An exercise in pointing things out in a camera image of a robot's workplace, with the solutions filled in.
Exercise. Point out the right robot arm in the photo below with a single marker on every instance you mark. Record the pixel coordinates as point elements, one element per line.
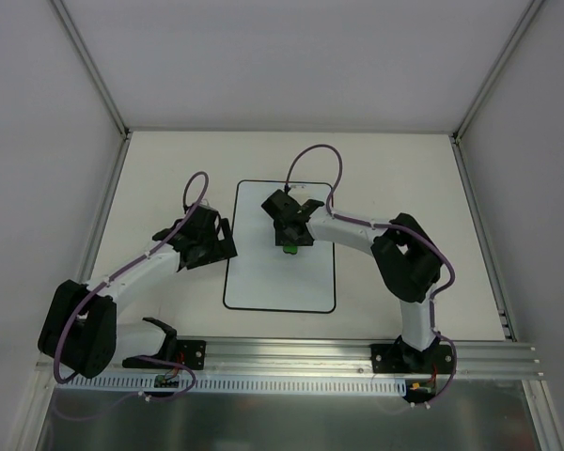
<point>404,255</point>

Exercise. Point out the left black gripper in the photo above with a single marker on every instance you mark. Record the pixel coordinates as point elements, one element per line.
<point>211,254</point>

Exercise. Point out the small whiteboard black frame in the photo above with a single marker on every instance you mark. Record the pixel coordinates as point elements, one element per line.
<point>262,276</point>

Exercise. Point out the green whiteboard eraser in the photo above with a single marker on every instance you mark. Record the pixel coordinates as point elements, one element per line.
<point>290,249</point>

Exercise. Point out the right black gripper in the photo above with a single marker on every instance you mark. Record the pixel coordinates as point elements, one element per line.
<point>291,236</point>

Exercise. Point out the white slotted cable duct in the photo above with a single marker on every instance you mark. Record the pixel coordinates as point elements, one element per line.
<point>243,384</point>

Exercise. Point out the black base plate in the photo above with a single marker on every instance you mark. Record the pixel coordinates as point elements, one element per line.
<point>190,353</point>
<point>385,359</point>

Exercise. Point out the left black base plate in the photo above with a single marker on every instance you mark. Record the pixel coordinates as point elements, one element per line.
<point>190,353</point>

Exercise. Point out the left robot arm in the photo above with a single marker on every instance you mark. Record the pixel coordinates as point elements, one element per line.
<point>81,331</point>

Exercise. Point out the left aluminium frame post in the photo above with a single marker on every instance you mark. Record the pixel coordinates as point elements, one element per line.
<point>93,74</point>

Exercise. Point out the aluminium mounting rail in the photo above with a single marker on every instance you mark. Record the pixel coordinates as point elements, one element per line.
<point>477,360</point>

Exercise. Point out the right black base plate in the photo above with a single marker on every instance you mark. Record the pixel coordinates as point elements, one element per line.
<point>385,359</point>

